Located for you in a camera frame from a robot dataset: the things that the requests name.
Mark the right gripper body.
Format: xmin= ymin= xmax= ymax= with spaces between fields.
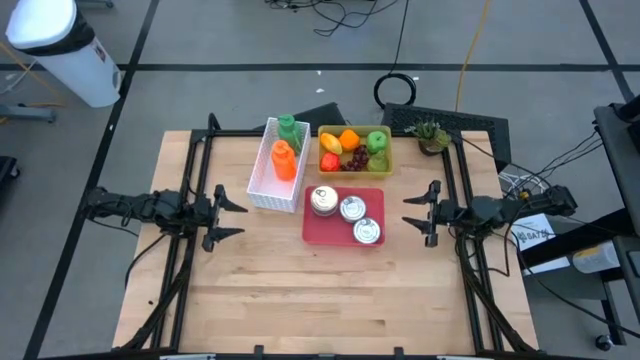
xmin=423 ymin=179 xmax=454 ymax=249

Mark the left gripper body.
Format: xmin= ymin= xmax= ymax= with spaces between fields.
xmin=192 ymin=184 xmax=225 ymax=254

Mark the white perforated basket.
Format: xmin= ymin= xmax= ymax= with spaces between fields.
xmin=246 ymin=116 xmax=312 ymax=215

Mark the green label can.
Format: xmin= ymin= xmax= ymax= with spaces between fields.
xmin=339 ymin=195 xmax=368 ymax=224
xmin=352 ymin=217 xmax=382 ymax=246

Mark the green pear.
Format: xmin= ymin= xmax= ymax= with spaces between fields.
xmin=367 ymin=149 xmax=390 ymax=174

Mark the orange plastic bottle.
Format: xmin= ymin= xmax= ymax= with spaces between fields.
xmin=270 ymin=139 xmax=299 ymax=182

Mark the green apple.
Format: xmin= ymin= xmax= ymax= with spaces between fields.
xmin=365 ymin=129 xmax=390 ymax=155

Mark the red grapes bunch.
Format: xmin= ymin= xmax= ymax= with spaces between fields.
xmin=340 ymin=144 xmax=371 ymax=173

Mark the green plastic bottle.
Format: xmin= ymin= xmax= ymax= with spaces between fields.
xmin=276 ymin=113 xmax=304 ymax=156

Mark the orange fruit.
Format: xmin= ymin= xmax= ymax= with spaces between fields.
xmin=338 ymin=128 xmax=361 ymax=152

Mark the red apple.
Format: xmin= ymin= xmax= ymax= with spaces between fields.
xmin=319 ymin=151 xmax=342 ymax=173

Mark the yellow banana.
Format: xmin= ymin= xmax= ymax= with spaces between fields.
xmin=319 ymin=132 xmax=344 ymax=156

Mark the potted succulent plant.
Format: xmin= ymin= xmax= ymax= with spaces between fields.
xmin=403 ymin=119 xmax=453 ymax=157

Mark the yellow-green plastic tray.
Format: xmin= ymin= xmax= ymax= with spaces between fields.
xmin=317 ymin=124 xmax=395 ymax=180

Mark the red plastic tray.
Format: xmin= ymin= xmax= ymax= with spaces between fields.
xmin=301 ymin=185 xmax=387 ymax=248

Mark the white paper label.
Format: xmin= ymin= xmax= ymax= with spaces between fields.
xmin=509 ymin=213 xmax=557 ymax=252

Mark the white plastic container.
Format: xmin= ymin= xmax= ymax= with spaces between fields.
xmin=572 ymin=239 xmax=621 ymax=274

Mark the white trash bin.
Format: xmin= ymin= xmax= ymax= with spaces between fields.
xmin=4 ymin=0 xmax=123 ymax=109

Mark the dark side desk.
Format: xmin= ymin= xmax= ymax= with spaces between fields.
xmin=593 ymin=102 xmax=640 ymax=321

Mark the black aluminium table frame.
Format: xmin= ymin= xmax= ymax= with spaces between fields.
xmin=113 ymin=112 xmax=540 ymax=360

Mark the black coiled cable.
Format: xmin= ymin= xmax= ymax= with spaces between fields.
xmin=373 ymin=73 xmax=418 ymax=110

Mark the yellow hanging cable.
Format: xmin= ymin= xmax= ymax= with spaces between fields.
xmin=453 ymin=0 xmax=495 ymax=113

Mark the black hanging cable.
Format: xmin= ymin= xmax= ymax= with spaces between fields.
xmin=389 ymin=0 xmax=411 ymax=76

